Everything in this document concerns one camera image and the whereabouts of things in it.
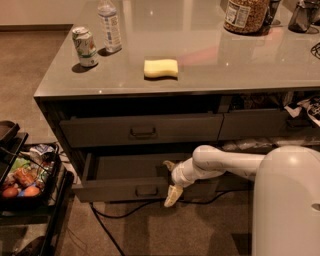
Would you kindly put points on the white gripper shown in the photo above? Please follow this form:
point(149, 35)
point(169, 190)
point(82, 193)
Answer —
point(179, 177)

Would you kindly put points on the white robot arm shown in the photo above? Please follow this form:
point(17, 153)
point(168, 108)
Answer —
point(286, 200)

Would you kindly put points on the yellow sponge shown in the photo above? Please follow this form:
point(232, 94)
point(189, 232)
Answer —
point(161, 68)

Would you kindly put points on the black bin of snacks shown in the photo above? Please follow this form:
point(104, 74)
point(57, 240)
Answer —
point(29, 176)

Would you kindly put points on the crumpled white paper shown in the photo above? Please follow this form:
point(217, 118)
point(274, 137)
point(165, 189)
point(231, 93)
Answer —
point(310, 105)

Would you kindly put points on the green white soda can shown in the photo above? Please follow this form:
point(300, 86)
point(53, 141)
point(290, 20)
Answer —
point(85, 46)

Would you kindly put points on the dark tray on cart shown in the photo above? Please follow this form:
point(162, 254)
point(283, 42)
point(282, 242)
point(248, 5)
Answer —
point(8, 131)

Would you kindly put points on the large jar of nuts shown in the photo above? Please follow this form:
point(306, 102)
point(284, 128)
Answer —
point(245, 16)

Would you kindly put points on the clear water bottle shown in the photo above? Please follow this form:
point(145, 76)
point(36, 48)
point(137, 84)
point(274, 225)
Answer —
point(108, 16)

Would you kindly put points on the dark glass container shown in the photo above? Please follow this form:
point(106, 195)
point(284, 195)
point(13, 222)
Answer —
point(305, 14)

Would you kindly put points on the black cart frame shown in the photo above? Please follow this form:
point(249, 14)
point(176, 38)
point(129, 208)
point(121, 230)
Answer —
point(35, 232)

